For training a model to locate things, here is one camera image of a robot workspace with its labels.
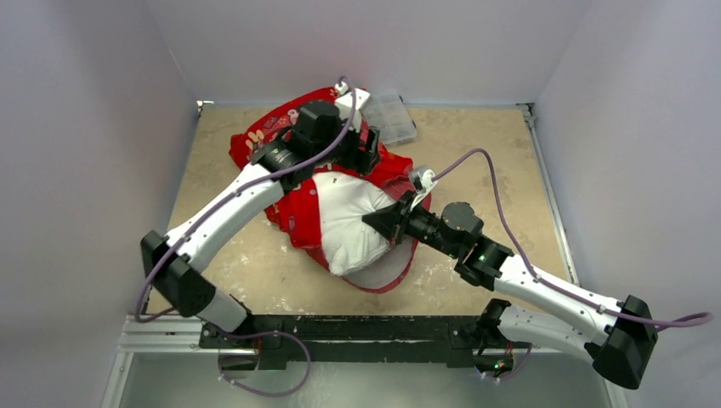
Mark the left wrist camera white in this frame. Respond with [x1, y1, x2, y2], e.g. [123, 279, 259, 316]
[334, 81, 372, 128]

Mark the clear plastic organizer box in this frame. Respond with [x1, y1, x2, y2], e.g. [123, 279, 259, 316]
[363, 93, 417, 146]

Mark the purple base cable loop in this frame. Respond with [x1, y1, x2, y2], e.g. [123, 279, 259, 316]
[217, 331, 313, 400]

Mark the red patterned pillowcase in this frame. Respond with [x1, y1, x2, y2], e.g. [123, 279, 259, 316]
[228, 85, 434, 294]

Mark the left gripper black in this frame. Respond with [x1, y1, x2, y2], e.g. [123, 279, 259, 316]
[313, 115, 380, 176]

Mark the white pillow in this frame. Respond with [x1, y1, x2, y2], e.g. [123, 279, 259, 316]
[312, 172, 395, 276]

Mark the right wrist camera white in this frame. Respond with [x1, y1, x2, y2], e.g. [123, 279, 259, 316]
[409, 165, 438, 210]

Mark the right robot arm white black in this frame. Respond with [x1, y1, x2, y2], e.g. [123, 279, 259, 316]
[362, 191, 658, 389]

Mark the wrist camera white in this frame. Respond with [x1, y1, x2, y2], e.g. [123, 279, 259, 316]
[409, 165, 438, 210]
[334, 81, 372, 128]

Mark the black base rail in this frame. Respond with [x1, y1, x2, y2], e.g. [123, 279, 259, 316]
[199, 314, 484, 370]

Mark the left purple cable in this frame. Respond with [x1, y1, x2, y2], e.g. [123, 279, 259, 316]
[133, 76, 357, 325]

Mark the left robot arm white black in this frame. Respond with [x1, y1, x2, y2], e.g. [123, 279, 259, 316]
[140, 93, 379, 348]

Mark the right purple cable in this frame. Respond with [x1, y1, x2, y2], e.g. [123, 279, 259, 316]
[432, 148, 713, 331]

